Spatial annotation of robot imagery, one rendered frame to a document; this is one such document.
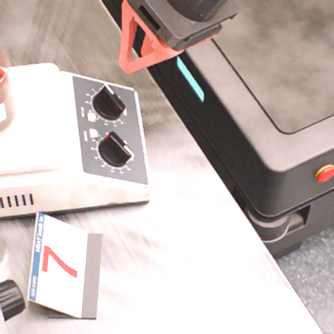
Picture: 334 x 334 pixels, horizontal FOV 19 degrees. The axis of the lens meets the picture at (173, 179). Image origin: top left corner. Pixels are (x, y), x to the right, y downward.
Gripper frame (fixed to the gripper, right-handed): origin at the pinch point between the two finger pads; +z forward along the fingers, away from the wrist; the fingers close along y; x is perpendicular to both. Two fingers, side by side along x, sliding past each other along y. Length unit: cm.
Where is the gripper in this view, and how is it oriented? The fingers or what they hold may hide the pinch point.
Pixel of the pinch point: (139, 58)
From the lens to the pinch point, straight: 96.5
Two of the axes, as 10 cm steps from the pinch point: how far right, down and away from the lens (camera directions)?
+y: -5.9, 3.7, -7.2
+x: 6.3, 7.7, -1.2
